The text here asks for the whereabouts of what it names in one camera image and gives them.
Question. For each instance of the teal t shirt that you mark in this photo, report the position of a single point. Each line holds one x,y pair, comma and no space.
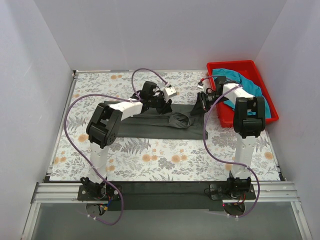
248,85

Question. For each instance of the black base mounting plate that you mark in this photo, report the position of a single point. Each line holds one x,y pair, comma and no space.
168,195

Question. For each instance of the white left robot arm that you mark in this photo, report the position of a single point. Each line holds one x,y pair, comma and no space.
104,126

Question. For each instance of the floral patterned table mat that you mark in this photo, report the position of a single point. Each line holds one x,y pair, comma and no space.
141,159

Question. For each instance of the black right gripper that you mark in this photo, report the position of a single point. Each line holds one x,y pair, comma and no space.
203,101

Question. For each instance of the red plastic bin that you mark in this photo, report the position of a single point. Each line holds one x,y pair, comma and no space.
253,72

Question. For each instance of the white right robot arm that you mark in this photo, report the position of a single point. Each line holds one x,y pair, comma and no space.
249,121

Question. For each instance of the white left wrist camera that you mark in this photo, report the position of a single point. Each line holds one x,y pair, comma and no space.
169,92

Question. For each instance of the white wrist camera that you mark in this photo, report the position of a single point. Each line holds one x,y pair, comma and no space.
201,85
169,92

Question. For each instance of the aluminium frame rail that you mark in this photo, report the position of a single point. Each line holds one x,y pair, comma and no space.
57,214

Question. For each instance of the dark grey t shirt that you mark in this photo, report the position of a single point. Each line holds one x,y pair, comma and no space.
175,125

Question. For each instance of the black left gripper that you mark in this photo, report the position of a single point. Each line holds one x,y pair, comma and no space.
161,103

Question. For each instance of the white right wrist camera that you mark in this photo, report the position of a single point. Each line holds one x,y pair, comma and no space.
201,85

